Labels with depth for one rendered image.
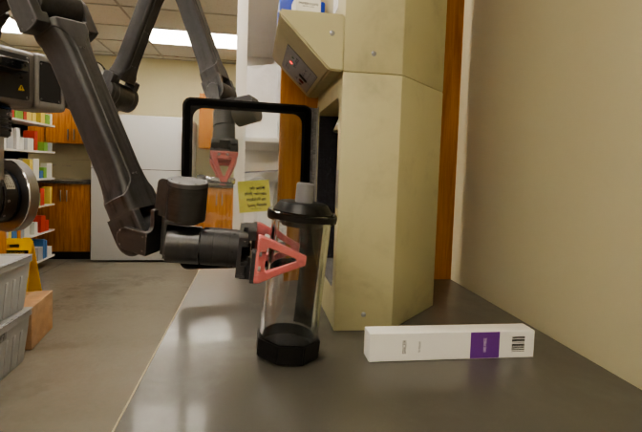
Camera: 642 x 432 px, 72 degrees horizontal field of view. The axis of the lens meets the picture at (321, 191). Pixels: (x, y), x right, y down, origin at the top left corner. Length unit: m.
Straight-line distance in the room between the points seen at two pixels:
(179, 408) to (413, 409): 0.29
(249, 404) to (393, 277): 0.36
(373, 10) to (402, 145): 0.25
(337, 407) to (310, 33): 0.59
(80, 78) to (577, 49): 0.85
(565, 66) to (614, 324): 0.47
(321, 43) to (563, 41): 0.47
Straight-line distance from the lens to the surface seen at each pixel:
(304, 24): 0.82
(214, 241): 0.67
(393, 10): 0.86
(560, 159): 0.97
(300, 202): 0.67
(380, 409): 0.62
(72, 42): 0.79
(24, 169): 1.43
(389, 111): 0.82
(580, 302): 0.94
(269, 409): 0.61
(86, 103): 0.76
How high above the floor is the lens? 1.24
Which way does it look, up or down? 3 degrees down
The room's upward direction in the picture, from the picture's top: 2 degrees clockwise
